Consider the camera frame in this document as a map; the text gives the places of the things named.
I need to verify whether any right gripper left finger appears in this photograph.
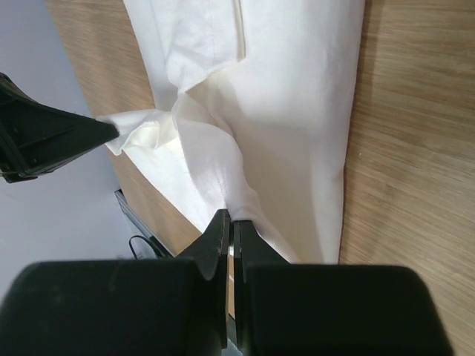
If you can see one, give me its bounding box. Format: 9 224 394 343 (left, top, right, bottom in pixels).
1 210 230 355

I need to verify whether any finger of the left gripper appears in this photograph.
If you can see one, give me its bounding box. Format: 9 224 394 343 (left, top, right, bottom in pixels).
1 73 119 183

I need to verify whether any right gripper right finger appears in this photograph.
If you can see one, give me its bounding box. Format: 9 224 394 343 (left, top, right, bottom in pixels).
233 221 453 355

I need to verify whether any white t shirt red print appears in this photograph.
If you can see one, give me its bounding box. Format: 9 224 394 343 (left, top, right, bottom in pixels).
102 1 364 264

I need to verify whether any aluminium front rail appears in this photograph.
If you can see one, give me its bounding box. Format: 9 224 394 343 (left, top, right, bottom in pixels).
114 189 175 257

